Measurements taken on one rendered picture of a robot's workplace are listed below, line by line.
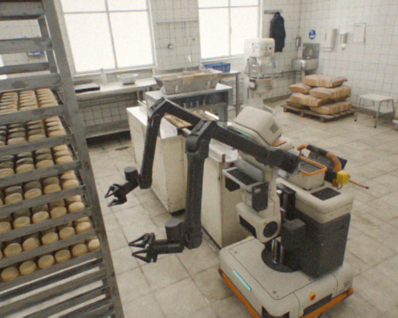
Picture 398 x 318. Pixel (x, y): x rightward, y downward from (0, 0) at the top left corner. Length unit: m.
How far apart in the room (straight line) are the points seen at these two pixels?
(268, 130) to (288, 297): 0.97
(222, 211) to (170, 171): 0.71
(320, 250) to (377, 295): 0.72
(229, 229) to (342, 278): 0.84
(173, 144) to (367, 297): 1.82
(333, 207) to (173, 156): 1.49
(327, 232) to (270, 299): 0.49
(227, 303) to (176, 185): 1.16
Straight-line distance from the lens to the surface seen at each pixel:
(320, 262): 1.99
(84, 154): 1.04
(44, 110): 1.02
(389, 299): 2.55
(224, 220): 2.40
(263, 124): 1.49
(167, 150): 2.73
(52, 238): 1.23
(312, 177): 1.86
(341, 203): 1.85
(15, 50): 1.00
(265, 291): 1.98
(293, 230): 1.79
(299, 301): 2.00
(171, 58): 6.02
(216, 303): 2.29
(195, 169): 1.15
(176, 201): 2.98
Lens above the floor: 1.71
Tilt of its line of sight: 25 degrees down
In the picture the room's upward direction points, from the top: 3 degrees counter-clockwise
